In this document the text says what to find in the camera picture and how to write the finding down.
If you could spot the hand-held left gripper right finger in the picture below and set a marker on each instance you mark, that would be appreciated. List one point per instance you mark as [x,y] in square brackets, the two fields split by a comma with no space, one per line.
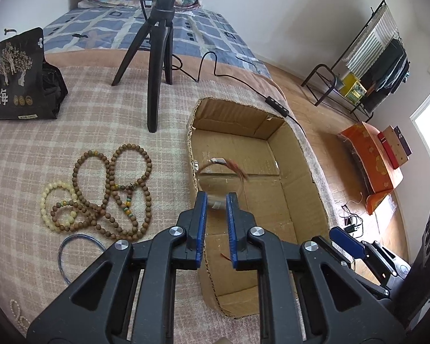
[232,229]

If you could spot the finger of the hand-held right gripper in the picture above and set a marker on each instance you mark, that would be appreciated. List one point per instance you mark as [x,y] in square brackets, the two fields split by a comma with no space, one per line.
[345,240]

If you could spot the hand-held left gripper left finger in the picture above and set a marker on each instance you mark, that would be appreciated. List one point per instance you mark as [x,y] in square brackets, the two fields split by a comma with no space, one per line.
[200,222]

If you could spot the rose gold wristwatch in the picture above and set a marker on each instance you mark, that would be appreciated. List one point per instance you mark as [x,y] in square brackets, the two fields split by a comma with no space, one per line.
[236,169]

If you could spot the cardboard box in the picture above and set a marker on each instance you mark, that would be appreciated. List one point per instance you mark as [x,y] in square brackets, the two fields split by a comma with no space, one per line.
[258,172]

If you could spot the thin blue bangle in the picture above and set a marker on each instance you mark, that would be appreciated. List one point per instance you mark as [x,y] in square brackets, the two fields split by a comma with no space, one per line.
[62,251]

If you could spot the black speaker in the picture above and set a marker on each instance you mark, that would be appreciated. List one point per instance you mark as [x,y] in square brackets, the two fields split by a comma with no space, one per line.
[428,258]

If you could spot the orange-covered side table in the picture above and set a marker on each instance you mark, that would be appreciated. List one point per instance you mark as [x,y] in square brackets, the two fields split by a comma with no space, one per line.
[369,165]

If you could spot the red box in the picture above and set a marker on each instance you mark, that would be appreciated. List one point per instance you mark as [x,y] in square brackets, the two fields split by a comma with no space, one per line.
[387,150]

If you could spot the tan box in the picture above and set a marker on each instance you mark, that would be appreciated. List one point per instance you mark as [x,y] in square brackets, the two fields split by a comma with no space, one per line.
[396,147]

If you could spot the dark box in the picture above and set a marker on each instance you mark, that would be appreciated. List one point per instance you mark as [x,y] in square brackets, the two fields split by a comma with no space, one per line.
[405,141]

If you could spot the yellow crate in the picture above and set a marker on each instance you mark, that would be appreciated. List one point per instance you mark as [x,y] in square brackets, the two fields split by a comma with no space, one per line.
[354,89]

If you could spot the black clothes rack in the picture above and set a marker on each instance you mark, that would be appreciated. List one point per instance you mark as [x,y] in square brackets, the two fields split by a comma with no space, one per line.
[324,79]

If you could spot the black tripod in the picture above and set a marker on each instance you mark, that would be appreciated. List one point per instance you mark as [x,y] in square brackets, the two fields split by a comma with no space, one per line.
[156,61]

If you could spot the dark hanging clothes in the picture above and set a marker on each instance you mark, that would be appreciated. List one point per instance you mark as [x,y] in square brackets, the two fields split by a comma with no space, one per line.
[390,68]

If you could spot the striped towel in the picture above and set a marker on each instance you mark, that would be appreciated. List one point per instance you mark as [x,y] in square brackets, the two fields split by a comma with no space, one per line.
[374,43]

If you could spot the blue checked bedsheet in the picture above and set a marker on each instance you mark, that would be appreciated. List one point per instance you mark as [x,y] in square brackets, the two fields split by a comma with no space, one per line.
[104,28]

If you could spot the black snack bag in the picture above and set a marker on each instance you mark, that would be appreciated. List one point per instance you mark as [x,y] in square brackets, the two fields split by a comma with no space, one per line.
[14,75]

